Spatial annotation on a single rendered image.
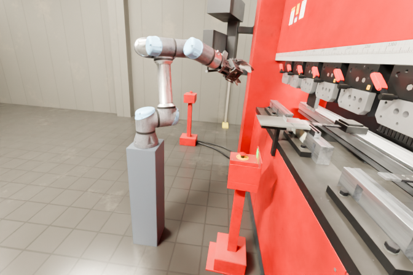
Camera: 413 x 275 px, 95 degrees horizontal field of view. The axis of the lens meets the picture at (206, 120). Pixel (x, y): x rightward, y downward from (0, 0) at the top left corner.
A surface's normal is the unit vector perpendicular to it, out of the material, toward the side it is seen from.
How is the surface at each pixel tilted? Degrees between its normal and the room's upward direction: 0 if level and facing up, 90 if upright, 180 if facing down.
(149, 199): 90
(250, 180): 90
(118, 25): 90
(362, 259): 0
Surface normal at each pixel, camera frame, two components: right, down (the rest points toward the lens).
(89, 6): -0.09, 0.31
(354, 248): 0.07, -0.95
